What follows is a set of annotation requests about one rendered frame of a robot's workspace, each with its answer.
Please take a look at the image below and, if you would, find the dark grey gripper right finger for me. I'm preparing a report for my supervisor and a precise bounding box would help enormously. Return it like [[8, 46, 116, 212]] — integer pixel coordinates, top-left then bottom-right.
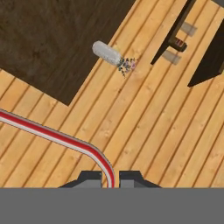
[[119, 171, 162, 189]]

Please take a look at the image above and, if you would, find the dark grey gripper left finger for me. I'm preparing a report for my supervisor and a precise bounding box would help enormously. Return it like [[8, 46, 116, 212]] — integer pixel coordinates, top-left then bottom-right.
[[58, 171, 103, 189]]

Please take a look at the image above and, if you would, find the red and white striped straw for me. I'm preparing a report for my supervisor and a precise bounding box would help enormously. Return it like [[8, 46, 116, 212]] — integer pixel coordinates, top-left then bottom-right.
[[0, 108, 116, 189]]

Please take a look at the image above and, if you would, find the grey vase with flowers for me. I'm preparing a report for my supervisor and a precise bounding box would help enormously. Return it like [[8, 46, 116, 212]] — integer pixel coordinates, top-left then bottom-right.
[[92, 39, 138, 79]]

